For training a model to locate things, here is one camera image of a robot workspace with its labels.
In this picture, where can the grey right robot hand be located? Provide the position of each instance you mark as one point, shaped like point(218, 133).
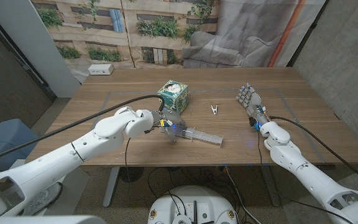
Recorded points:
point(253, 101)

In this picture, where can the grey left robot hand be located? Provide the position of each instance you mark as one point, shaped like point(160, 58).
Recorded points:
point(171, 119)

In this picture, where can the large clear plastic syringe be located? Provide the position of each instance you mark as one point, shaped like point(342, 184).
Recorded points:
point(204, 137)

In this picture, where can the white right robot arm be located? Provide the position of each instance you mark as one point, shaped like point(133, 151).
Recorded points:
point(315, 180)

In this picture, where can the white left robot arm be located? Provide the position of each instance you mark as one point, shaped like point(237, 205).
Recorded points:
point(57, 155)

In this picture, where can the teal leaf print tissue box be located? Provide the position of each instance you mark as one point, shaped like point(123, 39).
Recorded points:
point(172, 99)

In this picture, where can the white tissue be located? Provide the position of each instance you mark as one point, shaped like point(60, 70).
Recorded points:
point(173, 87)

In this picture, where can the white clothespin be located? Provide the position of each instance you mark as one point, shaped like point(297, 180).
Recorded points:
point(213, 109)

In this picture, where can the dark round floor device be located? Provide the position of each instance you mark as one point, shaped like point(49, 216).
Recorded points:
point(131, 174)

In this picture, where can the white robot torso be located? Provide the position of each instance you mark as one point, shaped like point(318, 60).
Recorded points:
point(191, 199)

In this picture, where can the white table leg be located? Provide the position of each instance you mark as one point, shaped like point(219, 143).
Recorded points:
point(270, 186)
point(110, 189)

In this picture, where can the blue grey upholstered seat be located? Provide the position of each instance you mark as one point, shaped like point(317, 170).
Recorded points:
point(5, 140)

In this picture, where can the right wrist camera blue mount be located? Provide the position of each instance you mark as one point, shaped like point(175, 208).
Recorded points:
point(255, 124)

